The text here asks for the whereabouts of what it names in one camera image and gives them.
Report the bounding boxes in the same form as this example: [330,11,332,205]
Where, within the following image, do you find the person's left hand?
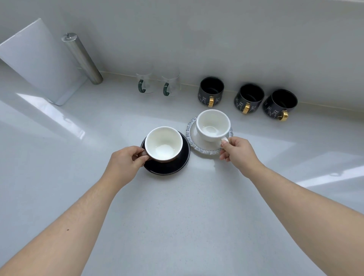
[105,146,150,188]

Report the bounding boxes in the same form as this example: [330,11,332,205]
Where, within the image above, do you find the person's right hand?
[219,136,265,180]

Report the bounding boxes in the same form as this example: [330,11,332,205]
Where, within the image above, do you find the brown cup with white inside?
[140,126,184,163]

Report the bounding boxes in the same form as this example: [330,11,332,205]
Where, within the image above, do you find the person's left forearm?
[0,174,125,276]

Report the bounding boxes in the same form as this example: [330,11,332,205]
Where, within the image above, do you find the person's right forearm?
[250,164,364,276]

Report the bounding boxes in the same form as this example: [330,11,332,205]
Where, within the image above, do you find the white saucer with blue rim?
[186,116,233,156]

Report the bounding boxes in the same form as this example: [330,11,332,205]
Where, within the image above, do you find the black saucer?
[141,131,191,176]

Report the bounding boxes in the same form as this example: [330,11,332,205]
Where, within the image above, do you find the steel cylinder holder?
[61,32,104,85]

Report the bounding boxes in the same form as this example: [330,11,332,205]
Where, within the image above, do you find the white cutting board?
[0,18,87,106]

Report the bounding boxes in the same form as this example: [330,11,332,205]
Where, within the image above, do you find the black mug with gold handle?
[198,76,225,108]
[234,83,265,115]
[262,89,298,122]

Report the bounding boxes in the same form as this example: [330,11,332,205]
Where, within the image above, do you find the clear glass mug green handle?
[161,71,181,97]
[136,68,155,94]

